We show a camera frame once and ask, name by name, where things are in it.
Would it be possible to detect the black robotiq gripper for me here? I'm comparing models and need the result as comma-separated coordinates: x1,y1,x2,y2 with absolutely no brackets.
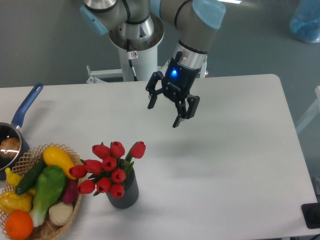
145,57,200,128

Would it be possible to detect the red tulip bouquet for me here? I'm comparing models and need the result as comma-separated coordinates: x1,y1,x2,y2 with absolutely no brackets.
69,141,146,199

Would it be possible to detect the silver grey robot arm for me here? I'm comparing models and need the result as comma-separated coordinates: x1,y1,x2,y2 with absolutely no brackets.
80,0,226,127

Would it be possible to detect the dark grey ribbed vase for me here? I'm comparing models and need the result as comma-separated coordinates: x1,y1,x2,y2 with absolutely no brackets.
106,169,139,209

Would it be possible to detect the yellow squash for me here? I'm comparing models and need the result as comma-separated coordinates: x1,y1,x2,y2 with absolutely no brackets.
43,146,76,180

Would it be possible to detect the blue plastic bag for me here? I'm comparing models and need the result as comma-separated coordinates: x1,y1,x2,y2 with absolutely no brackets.
289,0,320,43

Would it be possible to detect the purple red radish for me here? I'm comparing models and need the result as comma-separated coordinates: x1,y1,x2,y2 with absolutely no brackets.
61,180,78,204

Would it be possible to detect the green bok choy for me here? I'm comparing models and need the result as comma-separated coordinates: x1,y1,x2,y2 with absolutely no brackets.
29,165,67,228

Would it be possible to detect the white garlic bulb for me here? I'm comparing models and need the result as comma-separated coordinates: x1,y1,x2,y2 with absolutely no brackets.
48,201,73,226

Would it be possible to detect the dark green cucumber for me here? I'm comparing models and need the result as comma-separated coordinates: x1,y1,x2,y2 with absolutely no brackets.
15,157,47,195

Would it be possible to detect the brown bread roll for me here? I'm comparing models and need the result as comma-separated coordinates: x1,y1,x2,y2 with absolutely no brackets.
0,137,20,160

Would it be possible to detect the black device at edge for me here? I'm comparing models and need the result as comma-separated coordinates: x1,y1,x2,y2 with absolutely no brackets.
301,202,320,229

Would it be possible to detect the yellow banana pepper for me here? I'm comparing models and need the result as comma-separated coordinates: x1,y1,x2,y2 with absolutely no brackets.
4,167,23,188

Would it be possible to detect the yellow pumpkin gourd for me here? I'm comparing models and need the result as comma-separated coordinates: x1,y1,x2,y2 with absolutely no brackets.
0,190,33,215

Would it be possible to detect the orange fruit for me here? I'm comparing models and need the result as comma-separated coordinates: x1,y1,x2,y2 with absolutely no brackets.
5,210,34,240

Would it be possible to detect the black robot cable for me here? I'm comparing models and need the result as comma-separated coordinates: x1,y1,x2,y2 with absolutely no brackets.
126,39,139,82

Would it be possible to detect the white frame at right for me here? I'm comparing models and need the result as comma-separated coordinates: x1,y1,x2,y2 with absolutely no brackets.
295,85,320,135

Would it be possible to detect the blue handled saucepan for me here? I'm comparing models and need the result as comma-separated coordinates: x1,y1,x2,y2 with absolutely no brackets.
0,83,44,181

